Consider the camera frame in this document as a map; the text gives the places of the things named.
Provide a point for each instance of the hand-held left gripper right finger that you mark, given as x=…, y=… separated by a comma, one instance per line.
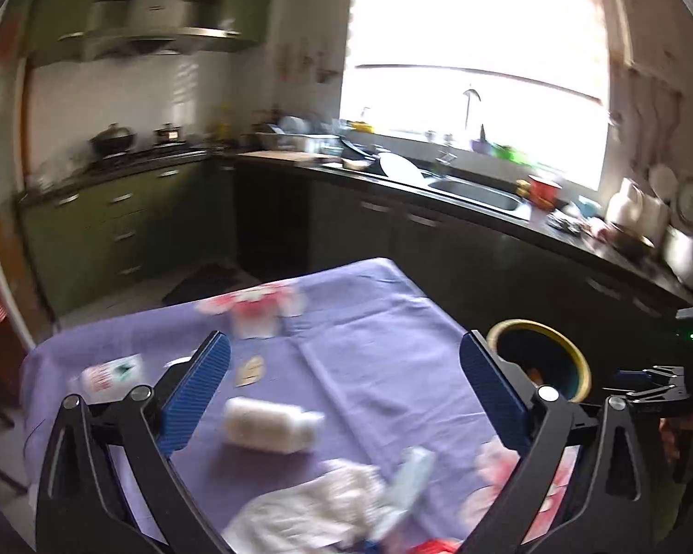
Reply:
x=494, y=398

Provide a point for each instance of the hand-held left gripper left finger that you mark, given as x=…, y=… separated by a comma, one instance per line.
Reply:
x=199, y=392

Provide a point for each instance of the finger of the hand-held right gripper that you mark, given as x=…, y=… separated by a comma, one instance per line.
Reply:
x=661, y=399
x=658, y=374

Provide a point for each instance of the dark bin with yellow rim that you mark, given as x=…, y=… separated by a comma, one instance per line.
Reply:
x=531, y=352

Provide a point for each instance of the white plastic pill bottle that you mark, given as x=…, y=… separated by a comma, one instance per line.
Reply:
x=265, y=424

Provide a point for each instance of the white packet with printed label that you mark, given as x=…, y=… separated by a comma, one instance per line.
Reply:
x=107, y=372

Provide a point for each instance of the light blue tube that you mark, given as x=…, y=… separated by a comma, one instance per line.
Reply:
x=407, y=485

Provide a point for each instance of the large white paper towel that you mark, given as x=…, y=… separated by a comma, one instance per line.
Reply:
x=306, y=502

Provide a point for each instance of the white pot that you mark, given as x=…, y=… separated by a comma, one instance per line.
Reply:
x=688, y=257

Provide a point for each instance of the purple floral tablecloth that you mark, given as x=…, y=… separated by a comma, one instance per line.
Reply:
x=352, y=346

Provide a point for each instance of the patterned hanging plate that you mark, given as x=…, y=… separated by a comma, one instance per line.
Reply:
x=692, y=202

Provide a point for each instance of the pink plastic bag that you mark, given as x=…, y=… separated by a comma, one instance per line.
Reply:
x=600, y=228

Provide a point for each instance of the black granite countertop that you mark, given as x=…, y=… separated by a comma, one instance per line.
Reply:
x=554, y=242

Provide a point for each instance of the white jug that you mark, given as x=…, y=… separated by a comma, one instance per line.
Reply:
x=622, y=202

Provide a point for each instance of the crumpled dark dishcloth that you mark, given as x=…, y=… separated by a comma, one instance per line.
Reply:
x=565, y=222

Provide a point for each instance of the white hanging plate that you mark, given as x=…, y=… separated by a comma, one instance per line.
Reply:
x=664, y=182

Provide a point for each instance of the light blue cup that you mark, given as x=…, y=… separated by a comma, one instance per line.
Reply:
x=589, y=206

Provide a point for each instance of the green base cabinets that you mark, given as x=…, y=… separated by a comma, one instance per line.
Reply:
x=150, y=213

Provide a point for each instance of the steel sink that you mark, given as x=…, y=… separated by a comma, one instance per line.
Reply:
x=479, y=196

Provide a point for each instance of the red instant noodle cup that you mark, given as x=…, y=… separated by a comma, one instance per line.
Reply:
x=544, y=190

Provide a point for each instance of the dark base cabinets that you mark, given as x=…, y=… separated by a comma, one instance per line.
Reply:
x=352, y=231

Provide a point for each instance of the hanging metal ladle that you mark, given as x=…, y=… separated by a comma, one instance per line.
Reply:
x=673, y=121

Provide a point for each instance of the gas stove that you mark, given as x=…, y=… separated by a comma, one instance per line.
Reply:
x=150, y=157

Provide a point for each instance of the white plate by sink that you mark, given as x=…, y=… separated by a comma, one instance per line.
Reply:
x=404, y=170

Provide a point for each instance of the green bowl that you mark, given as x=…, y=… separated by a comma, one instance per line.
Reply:
x=511, y=153

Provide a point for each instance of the wooden cutting board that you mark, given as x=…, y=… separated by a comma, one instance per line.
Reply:
x=283, y=156

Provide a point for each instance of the purple bowl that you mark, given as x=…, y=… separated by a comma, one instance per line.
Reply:
x=480, y=145

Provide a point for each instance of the small steel pot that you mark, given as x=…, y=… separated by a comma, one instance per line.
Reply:
x=166, y=134

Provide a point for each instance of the black wok with lid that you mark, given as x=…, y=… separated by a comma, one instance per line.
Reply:
x=112, y=141

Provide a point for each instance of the yellow oil bottle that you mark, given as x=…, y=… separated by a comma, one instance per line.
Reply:
x=224, y=124

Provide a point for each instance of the dish rack with dishes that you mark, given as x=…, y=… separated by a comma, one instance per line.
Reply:
x=300, y=141

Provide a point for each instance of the black frying pan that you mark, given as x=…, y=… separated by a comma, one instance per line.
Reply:
x=358, y=150

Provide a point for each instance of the curved kitchen faucet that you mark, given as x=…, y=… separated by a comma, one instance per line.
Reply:
x=468, y=109

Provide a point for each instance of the kitchen window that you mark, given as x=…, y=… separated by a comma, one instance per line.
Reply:
x=473, y=40

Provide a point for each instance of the steel range hood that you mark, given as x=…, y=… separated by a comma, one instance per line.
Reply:
x=156, y=6

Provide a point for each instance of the green wall cabinets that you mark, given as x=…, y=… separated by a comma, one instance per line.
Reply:
x=248, y=0

